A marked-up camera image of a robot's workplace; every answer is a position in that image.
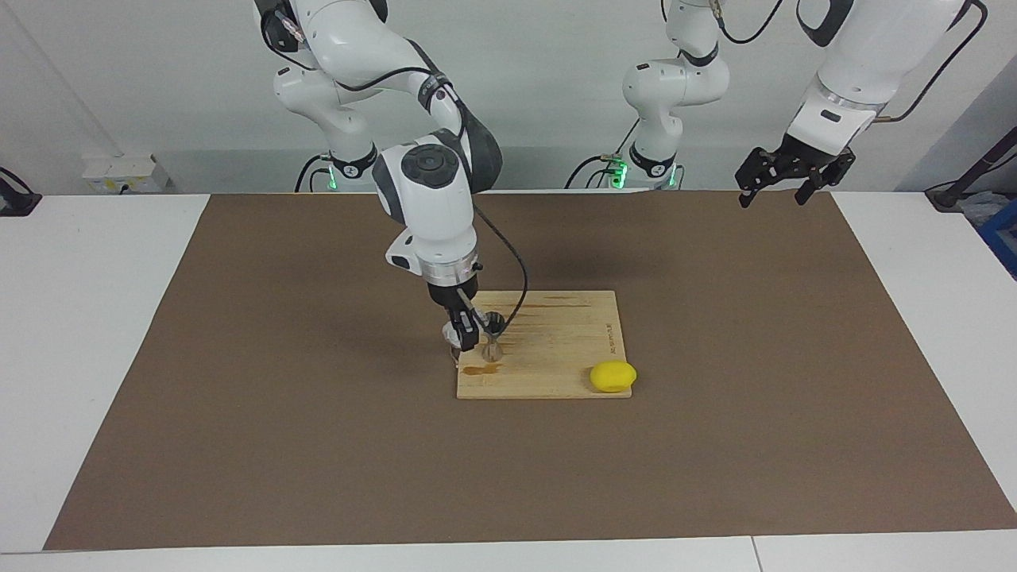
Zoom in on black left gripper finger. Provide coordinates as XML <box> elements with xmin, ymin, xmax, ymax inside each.
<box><xmin>796</xmin><ymin>151</ymin><xmax>857</xmax><ymax>206</ymax></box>
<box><xmin>735</xmin><ymin>145</ymin><xmax>784</xmax><ymax>209</ymax></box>

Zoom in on steel double jigger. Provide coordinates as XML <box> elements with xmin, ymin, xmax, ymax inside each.
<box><xmin>479</xmin><ymin>314</ymin><xmax>507</xmax><ymax>364</ymax></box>

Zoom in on wooden cutting board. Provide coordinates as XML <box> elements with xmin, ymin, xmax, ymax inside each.
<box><xmin>449</xmin><ymin>290</ymin><xmax>633</xmax><ymax>400</ymax></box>

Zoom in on black stand leg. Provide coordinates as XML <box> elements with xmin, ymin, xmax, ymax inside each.
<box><xmin>926</xmin><ymin>126</ymin><xmax>1017</xmax><ymax>212</ymax></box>

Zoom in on yellow lemon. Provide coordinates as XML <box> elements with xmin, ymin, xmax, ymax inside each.
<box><xmin>590</xmin><ymin>360</ymin><xmax>638</xmax><ymax>394</ymax></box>

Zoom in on clear plastic bag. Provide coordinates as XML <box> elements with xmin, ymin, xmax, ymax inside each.
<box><xmin>957</xmin><ymin>191</ymin><xmax>1006</xmax><ymax>231</ymax></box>

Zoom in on blue crate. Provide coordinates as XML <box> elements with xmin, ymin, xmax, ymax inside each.
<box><xmin>977</xmin><ymin>199</ymin><xmax>1017</xmax><ymax>279</ymax></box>

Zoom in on brown table mat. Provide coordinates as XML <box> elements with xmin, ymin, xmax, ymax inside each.
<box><xmin>44</xmin><ymin>189</ymin><xmax>1017</xmax><ymax>551</ymax></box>

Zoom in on white power strip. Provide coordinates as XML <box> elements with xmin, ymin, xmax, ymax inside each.
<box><xmin>82</xmin><ymin>153</ymin><xmax>172</xmax><ymax>194</ymax></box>

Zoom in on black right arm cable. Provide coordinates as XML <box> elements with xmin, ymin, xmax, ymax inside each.
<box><xmin>334</xmin><ymin>68</ymin><xmax>530</xmax><ymax>330</ymax></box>

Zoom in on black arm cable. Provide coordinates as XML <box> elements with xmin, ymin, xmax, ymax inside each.
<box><xmin>711</xmin><ymin>0</ymin><xmax>994</xmax><ymax>128</ymax></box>
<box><xmin>334</xmin><ymin>68</ymin><xmax>530</xmax><ymax>330</ymax></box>

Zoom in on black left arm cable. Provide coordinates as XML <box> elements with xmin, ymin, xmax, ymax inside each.
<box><xmin>711</xmin><ymin>0</ymin><xmax>994</xmax><ymax>128</ymax></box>

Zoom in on black left base cables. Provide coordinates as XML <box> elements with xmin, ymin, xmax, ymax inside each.
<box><xmin>564</xmin><ymin>119</ymin><xmax>640</xmax><ymax>190</ymax></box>

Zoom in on black base cables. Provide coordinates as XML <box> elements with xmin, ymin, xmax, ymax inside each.
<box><xmin>296</xmin><ymin>155</ymin><xmax>334</xmax><ymax>193</ymax></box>
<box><xmin>564</xmin><ymin>119</ymin><xmax>640</xmax><ymax>190</ymax></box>

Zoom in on black right base cables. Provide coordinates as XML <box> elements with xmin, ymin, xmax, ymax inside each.
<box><xmin>296</xmin><ymin>155</ymin><xmax>334</xmax><ymax>193</ymax></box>

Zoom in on black clamp mount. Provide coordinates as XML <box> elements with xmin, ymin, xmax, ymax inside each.
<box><xmin>0</xmin><ymin>167</ymin><xmax>42</xmax><ymax>217</ymax></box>

